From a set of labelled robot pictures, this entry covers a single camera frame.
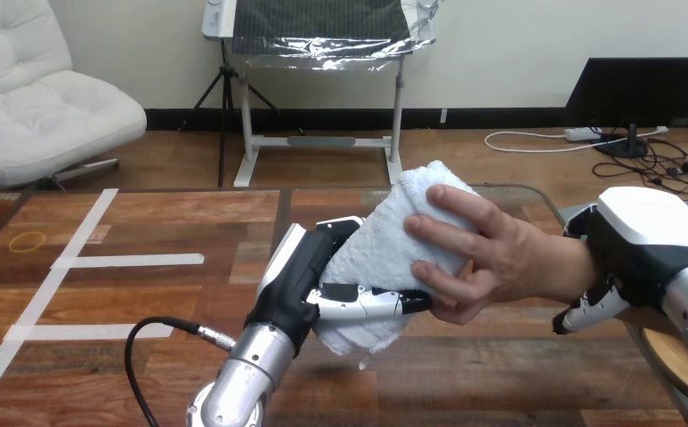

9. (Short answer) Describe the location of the white cable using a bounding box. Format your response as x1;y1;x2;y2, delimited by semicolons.
484;125;670;155

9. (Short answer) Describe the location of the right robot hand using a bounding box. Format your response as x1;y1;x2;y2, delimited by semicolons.
552;186;688;336

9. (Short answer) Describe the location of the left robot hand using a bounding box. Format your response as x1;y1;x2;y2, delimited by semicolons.
244;215;433;355

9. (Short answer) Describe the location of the person's hand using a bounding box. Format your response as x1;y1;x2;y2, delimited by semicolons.
402;183;566;327

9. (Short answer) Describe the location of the tangle of cables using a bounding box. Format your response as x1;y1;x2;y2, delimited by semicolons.
590;130;688;198

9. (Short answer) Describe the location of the white towel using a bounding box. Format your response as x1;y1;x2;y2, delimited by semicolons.
313;159;482;372

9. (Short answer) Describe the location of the dark screen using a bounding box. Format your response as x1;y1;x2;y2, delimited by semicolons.
562;56;688;159

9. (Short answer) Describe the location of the white desk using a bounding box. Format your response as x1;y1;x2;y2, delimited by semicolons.
201;0;409;189

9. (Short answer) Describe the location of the black cable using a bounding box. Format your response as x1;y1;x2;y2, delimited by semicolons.
123;316;238;427

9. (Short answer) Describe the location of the white power strip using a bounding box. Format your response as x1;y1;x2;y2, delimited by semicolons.
563;126;603;143

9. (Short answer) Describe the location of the white cushioned chair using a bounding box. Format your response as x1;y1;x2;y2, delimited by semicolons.
0;0;149;191

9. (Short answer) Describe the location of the yellow rubber band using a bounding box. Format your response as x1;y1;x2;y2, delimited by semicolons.
7;230;48;255

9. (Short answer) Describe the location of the foil sheet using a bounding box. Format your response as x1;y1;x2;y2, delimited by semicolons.
230;0;441;73

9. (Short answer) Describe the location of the black tripod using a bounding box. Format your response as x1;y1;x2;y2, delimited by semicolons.
192;39;307;189

